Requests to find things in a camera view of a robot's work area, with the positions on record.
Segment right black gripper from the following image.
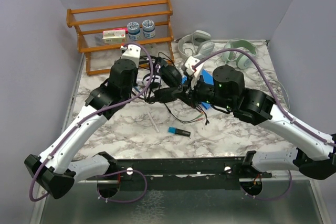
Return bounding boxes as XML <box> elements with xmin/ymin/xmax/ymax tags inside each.
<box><xmin>172</xmin><ymin>72</ymin><xmax>234</xmax><ymax>111</ymax></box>

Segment black blue headphones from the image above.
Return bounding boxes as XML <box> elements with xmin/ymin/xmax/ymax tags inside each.
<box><xmin>143</xmin><ymin>57</ymin><xmax>182</xmax><ymax>103</ymax></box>

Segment black white headphones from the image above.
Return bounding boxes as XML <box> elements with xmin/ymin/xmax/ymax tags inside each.
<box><xmin>142</xmin><ymin>73</ymin><xmax>161</xmax><ymax>88</ymax></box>

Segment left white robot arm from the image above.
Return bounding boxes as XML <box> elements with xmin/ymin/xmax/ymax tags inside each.
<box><xmin>24</xmin><ymin>59</ymin><xmax>138</xmax><ymax>199</ymax></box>

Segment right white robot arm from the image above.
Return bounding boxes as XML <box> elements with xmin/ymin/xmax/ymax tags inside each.
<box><xmin>183</xmin><ymin>64</ymin><xmax>335</xmax><ymax>180</ymax></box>

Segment mint green headphones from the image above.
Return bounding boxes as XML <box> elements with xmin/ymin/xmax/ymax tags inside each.
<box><xmin>222</xmin><ymin>38</ymin><xmax>258</xmax><ymax>69</ymax></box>

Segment grey white headphones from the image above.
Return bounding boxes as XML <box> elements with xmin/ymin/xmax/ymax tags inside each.
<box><xmin>177</xmin><ymin>30</ymin><xmax>215</xmax><ymax>60</ymax></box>

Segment blue notebook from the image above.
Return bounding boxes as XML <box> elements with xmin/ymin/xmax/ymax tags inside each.
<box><xmin>193</xmin><ymin>70</ymin><xmax>214</xmax><ymax>110</ymax></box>

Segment white stick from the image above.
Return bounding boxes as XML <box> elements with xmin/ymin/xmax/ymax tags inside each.
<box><xmin>147</xmin><ymin>112</ymin><xmax>160</xmax><ymax>133</ymax></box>

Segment white red box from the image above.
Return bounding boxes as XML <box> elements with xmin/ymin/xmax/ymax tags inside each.
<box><xmin>102</xmin><ymin>29</ymin><xmax>126</xmax><ymax>44</ymax></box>

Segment blue black highlighter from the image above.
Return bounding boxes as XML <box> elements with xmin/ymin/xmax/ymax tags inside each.
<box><xmin>168</xmin><ymin>127</ymin><xmax>191</xmax><ymax>137</ymax></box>

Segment wooden shelf rack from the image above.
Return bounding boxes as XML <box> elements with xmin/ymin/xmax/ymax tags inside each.
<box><xmin>66</xmin><ymin>0</ymin><xmax>174</xmax><ymax>76</ymax></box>

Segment left blue white jar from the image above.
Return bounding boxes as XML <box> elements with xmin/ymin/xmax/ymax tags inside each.
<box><xmin>127</xmin><ymin>22</ymin><xmax>140</xmax><ymax>41</ymax></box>

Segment blue white jar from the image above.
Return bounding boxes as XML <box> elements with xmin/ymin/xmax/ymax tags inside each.
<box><xmin>142</xmin><ymin>19</ymin><xmax>155</xmax><ymax>38</ymax></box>
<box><xmin>127</xmin><ymin>22</ymin><xmax>140</xmax><ymax>41</ymax></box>

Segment right blue white jar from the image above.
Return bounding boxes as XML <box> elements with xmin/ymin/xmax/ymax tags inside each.
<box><xmin>142</xmin><ymin>19</ymin><xmax>155</xmax><ymax>38</ymax></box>

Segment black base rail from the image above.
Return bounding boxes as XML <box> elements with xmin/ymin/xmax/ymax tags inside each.
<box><xmin>89</xmin><ymin>155</ymin><xmax>271</xmax><ymax>191</ymax></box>

